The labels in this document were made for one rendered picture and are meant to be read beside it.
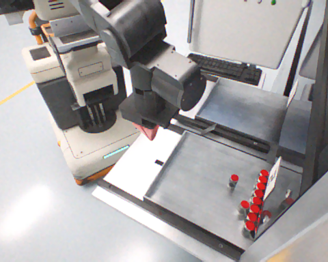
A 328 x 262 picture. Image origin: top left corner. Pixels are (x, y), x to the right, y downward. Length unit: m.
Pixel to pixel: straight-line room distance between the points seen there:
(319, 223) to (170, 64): 0.24
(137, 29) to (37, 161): 1.79
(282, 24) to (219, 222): 0.93
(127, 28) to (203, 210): 0.47
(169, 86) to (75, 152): 1.30
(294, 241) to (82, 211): 1.46
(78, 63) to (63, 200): 0.97
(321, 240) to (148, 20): 0.31
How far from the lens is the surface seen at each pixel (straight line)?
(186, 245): 0.59
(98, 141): 1.57
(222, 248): 0.58
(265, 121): 0.87
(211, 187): 0.65
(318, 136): 0.38
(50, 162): 1.95
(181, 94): 0.29
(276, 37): 1.25
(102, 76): 1.19
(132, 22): 0.30
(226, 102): 0.90
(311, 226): 0.28
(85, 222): 1.61
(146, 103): 0.38
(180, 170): 0.66
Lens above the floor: 1.44
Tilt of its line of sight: 48 degrees down
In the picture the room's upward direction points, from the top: straight up
